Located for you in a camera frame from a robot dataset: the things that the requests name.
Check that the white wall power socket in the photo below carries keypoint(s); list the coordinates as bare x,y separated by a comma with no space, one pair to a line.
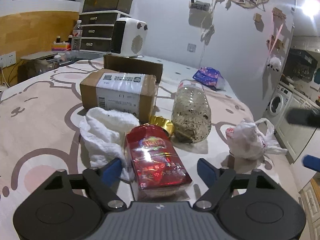
8,59

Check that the white plush wall toy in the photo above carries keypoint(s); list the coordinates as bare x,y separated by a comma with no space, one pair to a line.
275,64

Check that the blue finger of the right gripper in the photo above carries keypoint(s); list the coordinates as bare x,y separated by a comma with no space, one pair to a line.
311,162

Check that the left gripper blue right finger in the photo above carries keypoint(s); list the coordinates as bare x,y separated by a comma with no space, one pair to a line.
207,172

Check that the clear plastic bottle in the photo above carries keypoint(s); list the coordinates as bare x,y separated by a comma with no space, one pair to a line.
191,113

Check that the white desktop fan heater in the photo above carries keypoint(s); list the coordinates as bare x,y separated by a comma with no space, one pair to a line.
128,37

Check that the white plastic bag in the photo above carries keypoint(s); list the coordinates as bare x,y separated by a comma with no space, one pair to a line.
253,140

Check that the white drawer organizer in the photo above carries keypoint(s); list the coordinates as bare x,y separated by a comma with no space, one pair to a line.
97,28

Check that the gold foil wrapper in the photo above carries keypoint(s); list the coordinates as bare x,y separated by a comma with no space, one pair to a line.
164,123

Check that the white washing machine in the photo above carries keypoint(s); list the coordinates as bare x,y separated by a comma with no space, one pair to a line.
278,105

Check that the white cloth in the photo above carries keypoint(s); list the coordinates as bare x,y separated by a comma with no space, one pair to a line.
103,133

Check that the brown cardboard parcel box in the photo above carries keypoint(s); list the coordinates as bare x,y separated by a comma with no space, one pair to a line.
124,84

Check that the purple blue tissue pack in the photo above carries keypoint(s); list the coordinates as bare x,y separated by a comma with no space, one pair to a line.
209,77

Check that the wall switch plate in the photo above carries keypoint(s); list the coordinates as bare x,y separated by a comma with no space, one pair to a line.
191,47

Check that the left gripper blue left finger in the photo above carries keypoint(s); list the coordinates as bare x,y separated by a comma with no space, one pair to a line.
111,172

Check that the water bottle red label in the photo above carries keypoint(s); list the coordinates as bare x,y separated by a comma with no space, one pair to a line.
76,36

